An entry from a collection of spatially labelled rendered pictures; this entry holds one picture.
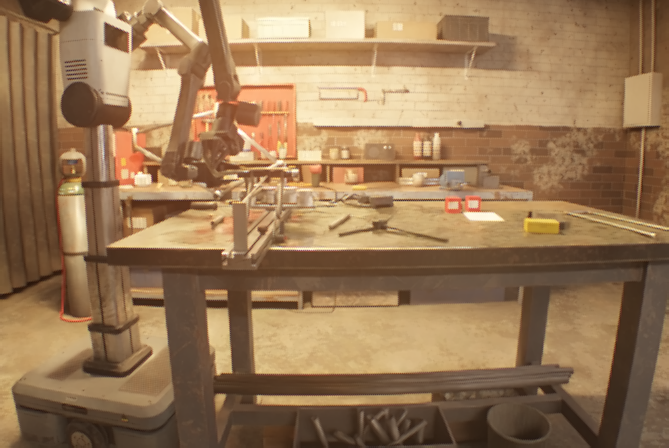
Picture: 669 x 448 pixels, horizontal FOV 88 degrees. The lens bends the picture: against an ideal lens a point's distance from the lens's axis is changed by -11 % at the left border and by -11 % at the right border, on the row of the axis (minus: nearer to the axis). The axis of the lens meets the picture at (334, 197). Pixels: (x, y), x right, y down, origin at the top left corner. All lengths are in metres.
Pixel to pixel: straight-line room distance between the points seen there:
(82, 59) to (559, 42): 3.60
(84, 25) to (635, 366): 1.97
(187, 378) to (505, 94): 3.28
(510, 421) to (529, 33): 3.15
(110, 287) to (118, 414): 0.44
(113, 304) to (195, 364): 0.65
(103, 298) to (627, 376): 1.72
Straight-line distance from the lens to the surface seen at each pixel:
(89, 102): 1.51
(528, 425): 1.60
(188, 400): 1.13
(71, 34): 1.59
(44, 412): 1.80
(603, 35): 4.30
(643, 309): 1.27
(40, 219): 3.87
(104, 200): 1.56
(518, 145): 3.72
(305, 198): 1.14
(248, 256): 0.71
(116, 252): 0.96
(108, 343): 1.70
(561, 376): 1.76
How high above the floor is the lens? 1.09
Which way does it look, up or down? 7 degrees down
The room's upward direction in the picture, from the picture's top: straight up
